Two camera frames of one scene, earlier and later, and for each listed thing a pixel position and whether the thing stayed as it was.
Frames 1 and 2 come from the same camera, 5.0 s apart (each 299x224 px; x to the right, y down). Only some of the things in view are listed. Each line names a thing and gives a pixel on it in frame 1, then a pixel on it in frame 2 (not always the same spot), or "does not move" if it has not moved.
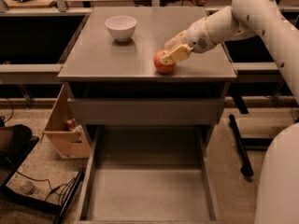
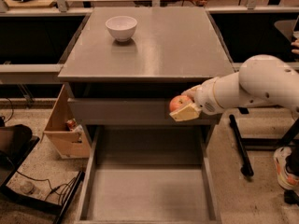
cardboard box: (64, 130) does not move
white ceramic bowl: (121, 26) does not move
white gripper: (199, 36) to (206, 97)
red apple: (161, 66) to (179, 102)
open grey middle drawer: (148, 175) does not move
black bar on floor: (247, 167) does not move
